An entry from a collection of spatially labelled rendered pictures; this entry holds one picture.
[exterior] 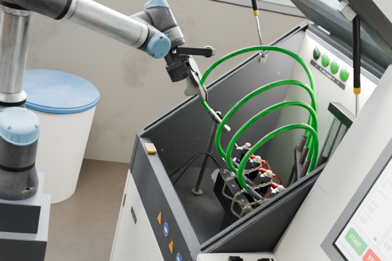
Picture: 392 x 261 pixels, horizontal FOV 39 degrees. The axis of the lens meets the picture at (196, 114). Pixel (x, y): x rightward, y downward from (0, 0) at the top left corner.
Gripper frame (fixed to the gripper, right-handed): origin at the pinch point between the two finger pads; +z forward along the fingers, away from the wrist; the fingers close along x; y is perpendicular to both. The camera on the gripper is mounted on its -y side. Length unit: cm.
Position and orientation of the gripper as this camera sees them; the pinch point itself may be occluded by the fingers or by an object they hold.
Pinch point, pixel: (205, 96)
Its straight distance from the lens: 179.2
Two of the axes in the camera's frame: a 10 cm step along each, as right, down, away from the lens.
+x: -2.5, 1.2, -9.6
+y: -8.7, 4.1, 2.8
